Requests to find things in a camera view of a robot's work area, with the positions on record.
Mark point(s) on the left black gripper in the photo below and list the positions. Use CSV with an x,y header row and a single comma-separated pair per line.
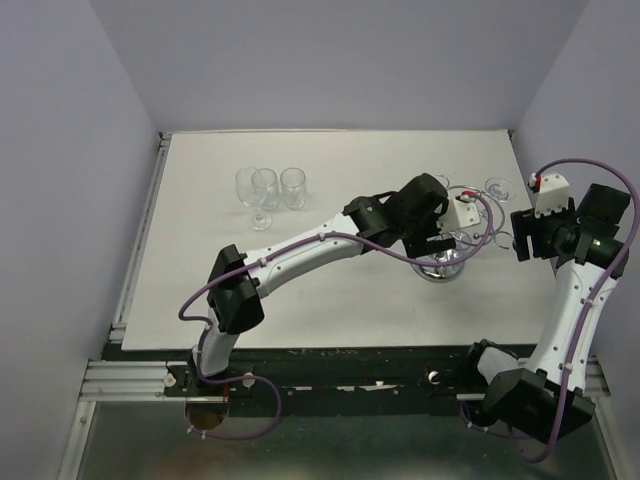
x,y
418,245

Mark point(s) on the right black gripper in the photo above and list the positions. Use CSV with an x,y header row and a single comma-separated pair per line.
x,y
526,223

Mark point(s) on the chrome wine glass rack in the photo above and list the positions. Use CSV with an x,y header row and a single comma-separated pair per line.
x,y
446,266

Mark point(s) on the ribbed wine glass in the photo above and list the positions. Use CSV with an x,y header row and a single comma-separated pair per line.
x,y
293,186

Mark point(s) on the short clear wine glass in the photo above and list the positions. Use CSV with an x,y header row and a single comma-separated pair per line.
x,y
265,183

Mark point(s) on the tall wine glass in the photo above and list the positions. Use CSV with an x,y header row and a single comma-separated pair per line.
x,y
258,220

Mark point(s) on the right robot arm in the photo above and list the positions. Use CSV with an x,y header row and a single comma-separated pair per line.
x,y
544,396

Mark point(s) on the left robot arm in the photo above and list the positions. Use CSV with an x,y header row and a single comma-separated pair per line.
x,y
239,281

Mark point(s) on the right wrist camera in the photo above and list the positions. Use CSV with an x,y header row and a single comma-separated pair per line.
x,y
553,193

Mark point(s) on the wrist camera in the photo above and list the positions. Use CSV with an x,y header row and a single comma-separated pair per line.
x,y
553,193
461,212

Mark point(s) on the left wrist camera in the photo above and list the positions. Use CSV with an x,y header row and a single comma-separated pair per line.
x,y
461,212

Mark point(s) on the black mounting base plate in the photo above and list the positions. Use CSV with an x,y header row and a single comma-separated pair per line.
x,y
335,382

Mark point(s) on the aluminium rail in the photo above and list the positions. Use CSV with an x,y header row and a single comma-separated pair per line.
x,y
110,381

